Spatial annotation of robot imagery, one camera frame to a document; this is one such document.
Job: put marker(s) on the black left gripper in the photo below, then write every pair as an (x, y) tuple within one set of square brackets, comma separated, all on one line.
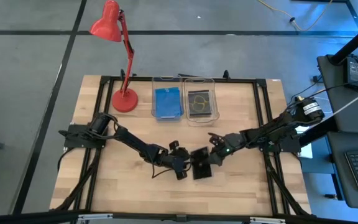
[(174, 160)]

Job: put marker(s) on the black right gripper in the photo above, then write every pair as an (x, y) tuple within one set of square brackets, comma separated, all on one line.
[(232, 144)]

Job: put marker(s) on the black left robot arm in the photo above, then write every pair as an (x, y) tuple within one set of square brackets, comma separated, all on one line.
[(132, 141)]

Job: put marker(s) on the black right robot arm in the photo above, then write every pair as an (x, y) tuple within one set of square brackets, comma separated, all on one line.
[(272, 129)]

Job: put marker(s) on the clear plastic bin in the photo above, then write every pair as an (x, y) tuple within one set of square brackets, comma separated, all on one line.
[(166, 81), (200, 121)]

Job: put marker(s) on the black table clamp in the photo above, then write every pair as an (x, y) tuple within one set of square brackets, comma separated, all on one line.
[(226, 74), (122, 73)]

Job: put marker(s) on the red desk lamp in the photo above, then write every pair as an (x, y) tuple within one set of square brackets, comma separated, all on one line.
[(124, 99)]

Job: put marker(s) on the white paper sheet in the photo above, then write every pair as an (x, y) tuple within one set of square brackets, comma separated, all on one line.
[(306, 152)]

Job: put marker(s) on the yellow power plug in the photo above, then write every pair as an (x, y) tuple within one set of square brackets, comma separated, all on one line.
[(298, 99)]

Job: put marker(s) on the black diagonal pole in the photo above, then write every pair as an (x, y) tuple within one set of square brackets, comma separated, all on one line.
[(319, 132), (353, 43)]

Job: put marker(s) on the black side desk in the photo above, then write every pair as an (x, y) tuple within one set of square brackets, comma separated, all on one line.
[(334, 93), (337, 174)]

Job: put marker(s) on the silver rod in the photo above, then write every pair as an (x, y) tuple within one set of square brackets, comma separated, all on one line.
[(353, 101)]

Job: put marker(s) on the black rig crossbar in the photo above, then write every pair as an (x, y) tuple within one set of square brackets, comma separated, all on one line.
[(42, 216)]

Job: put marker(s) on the black power adapter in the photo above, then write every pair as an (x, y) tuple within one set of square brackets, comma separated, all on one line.
[(354, 74)]

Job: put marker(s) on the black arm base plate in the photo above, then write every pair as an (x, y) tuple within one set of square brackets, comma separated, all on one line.
[(73, 137), (291, 146)]

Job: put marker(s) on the black metal table frame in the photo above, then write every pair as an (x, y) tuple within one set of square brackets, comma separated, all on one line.
[(182, 80)]

